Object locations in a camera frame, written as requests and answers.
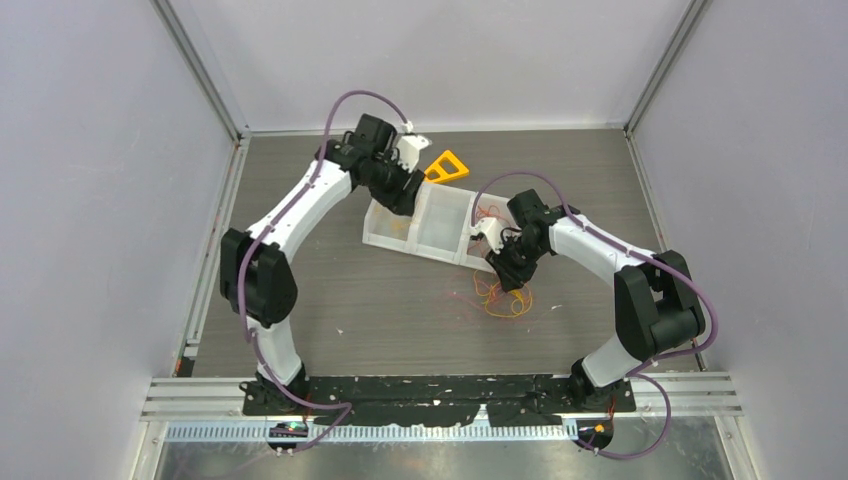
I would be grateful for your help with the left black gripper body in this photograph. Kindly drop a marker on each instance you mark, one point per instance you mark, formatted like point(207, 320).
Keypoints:
point(391, 184)

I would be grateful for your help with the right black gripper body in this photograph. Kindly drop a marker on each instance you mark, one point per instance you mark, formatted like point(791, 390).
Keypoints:
point(518, 259)

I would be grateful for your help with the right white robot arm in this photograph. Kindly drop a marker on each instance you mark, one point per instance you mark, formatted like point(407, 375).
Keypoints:
point(656, 307)

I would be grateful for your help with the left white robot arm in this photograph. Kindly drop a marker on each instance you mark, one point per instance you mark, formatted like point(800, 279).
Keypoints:
point(256, 276)

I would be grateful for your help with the white three-compartment tray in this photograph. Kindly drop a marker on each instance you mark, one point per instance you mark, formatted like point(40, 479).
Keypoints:
point(440, 227)

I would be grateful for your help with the yellow triangular plastic piece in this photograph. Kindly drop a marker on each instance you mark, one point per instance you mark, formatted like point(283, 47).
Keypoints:
point(446, 168)

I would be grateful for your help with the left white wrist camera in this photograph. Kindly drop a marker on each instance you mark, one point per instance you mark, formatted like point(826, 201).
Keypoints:
point(409, 147)

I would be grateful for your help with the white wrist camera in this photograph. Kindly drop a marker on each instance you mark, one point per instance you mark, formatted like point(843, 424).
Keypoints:
point(486, 236)
point(409, 147)

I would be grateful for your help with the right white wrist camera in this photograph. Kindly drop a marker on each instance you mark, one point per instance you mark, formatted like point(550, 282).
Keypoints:
point(486, 236)

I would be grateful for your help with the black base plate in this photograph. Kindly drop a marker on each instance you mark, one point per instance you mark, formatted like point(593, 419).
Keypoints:
point(433, 401)

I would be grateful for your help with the white slotted cable duct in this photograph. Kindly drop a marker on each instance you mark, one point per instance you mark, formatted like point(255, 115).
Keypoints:
point(299, 432)

